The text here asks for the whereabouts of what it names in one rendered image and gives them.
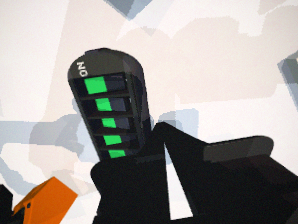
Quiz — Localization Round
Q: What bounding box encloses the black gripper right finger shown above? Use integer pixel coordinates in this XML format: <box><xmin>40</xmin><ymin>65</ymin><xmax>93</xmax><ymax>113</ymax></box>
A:
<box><xmin>161</xmin><ymin>122</ymin><xmax>274</xmax><ymax>216</ymax></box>

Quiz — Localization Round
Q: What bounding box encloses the dark grey switch panel with green rocker switches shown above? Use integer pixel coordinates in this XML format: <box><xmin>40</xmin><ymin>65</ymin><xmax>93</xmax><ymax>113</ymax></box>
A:
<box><xmin>67</xmin><ymin>48</ymin><xmax>152</xmax><ymax>161</ymax></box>

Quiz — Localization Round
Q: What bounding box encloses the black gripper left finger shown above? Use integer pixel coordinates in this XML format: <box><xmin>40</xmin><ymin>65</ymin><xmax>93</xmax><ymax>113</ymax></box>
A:
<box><xmin>90</xmin><ymin>122</ymin><xmax>171</xmax><ymax>216</ymax></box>

